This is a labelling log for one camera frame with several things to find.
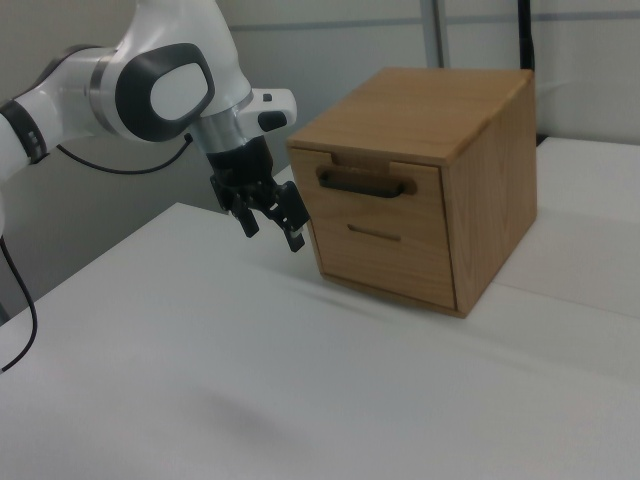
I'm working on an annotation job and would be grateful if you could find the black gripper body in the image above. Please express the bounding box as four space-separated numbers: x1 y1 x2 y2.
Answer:
205 136 276 205

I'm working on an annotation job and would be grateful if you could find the wooden drawer with black handle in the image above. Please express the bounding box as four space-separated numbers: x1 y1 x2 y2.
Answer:
287 147 451 248

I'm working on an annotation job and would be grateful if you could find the wooden drawer with slot grip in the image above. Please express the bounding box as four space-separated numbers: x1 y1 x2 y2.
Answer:
305 218 459 309

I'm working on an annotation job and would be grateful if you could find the wooden drawer cabinet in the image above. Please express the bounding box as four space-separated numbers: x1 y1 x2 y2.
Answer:
285 67 539 321

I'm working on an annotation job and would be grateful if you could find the black vertical pole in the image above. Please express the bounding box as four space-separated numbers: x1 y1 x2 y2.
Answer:
516 0 541 71

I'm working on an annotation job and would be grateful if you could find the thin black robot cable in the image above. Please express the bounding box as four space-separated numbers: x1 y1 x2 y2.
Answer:
0 131 195 374

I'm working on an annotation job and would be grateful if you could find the grey vertical partition post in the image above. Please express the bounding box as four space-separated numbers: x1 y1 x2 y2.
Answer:
423 0 450 70

